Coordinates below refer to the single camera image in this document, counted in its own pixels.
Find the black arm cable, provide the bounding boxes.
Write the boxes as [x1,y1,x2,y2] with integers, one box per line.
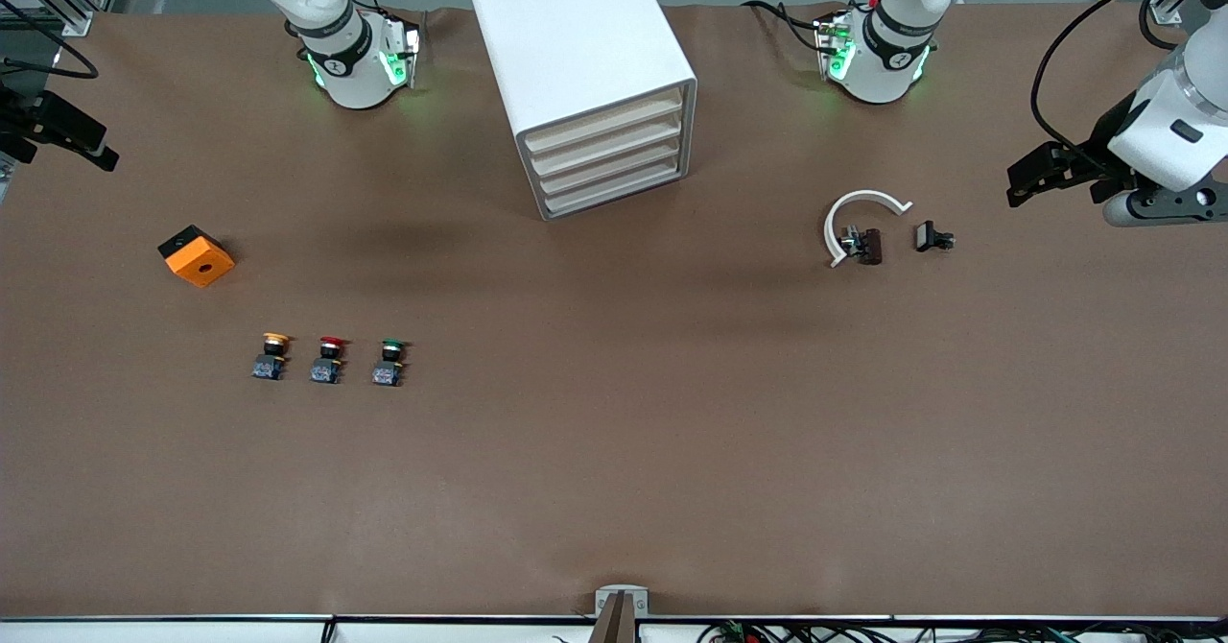
[0,0,100,81]
[1030,0,1189,179]

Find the black base cable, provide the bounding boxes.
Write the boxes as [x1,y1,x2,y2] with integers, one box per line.
[741,0,828,54]

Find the white curved plastic piece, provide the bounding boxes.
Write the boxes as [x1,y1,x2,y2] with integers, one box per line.
[823,189,914,270]

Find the red push button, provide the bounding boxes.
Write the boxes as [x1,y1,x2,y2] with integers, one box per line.
[309,335,350,386]

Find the brown post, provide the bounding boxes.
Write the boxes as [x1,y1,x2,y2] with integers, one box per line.
[590,592,638,643]

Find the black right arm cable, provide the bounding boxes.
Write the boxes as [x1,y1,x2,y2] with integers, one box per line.
[0,0,100,81]

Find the white table edge rail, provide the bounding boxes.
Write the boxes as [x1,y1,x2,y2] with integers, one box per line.
[0,614,1228,643]

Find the green push button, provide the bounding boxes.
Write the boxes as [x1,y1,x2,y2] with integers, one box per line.
[370,338,411,388]

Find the grey metal bracket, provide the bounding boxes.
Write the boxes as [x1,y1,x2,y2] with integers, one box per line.
[594,584,650,618]

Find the multicolour cable bundle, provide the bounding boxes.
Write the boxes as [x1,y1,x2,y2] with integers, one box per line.
[698,619,1228,643]

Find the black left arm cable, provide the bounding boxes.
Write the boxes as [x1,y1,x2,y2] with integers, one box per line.
[1030,0,1189,179]

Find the brown table cover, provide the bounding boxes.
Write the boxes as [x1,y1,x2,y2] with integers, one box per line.
[0,2,1228,620]

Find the orange box with hole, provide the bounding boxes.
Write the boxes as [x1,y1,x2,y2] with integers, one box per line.
[157,225,237,289]

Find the yellow push button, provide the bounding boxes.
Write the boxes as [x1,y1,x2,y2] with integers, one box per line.
[251,332,292,382]

